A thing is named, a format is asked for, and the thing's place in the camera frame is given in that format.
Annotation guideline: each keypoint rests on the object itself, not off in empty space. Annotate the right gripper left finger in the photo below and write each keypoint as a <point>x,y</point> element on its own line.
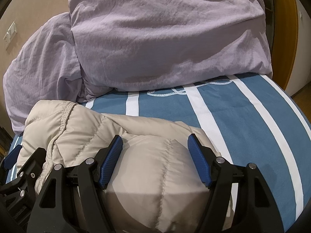
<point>71,198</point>

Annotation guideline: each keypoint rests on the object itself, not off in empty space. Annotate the blue white striped bedsheet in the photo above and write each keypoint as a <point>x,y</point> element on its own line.
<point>247,118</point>

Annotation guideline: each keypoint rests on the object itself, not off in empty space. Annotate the white wall switch panel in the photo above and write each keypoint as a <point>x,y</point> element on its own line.
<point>9,35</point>

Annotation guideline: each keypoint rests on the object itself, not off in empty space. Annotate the small lavender pillow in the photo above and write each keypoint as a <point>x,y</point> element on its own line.
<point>134,45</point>

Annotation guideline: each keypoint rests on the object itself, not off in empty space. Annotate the large lavender pillow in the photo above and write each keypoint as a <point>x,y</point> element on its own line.
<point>46,68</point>

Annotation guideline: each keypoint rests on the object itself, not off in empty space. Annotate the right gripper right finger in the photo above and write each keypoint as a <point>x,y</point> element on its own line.
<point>239,197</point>

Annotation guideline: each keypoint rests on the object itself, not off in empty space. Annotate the beige puffer jacket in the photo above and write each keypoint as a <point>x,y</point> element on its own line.
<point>155,186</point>

